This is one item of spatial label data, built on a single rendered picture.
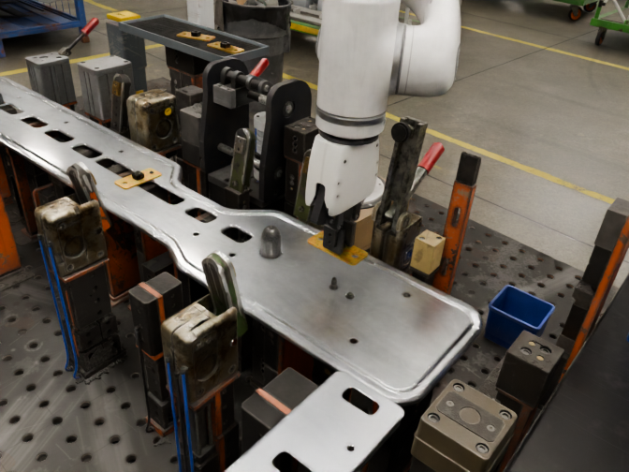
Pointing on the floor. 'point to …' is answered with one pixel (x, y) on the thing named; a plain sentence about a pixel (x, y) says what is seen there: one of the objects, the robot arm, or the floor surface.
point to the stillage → (36, 19)
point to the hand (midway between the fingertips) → (339, 234)
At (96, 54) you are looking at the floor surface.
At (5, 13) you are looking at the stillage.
